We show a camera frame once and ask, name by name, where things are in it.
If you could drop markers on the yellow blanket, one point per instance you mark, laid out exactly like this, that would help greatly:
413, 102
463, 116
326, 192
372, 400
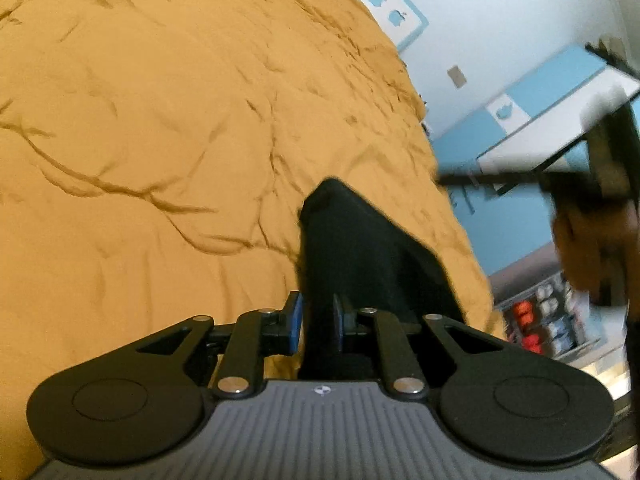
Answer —
150, 135

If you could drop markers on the black pants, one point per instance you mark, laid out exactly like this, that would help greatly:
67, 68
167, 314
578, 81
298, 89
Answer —
360, 245

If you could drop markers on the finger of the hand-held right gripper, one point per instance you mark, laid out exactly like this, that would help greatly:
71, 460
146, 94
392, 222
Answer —
490, 180

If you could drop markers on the blue white apple-sticker headboard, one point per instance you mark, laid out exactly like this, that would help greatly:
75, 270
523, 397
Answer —
395, 17

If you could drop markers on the grey wall switch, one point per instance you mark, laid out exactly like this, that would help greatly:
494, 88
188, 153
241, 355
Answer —
457, 76

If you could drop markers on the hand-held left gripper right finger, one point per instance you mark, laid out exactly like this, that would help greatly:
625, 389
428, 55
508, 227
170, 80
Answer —
339, 325

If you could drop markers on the storage rack with colourful items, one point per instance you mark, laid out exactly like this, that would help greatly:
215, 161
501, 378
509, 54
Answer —
545, 320

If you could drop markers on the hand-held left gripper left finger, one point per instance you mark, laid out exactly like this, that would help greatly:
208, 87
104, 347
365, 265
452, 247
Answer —
296, 321

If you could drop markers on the person's right hand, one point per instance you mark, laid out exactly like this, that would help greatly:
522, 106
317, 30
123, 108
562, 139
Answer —
580, 250

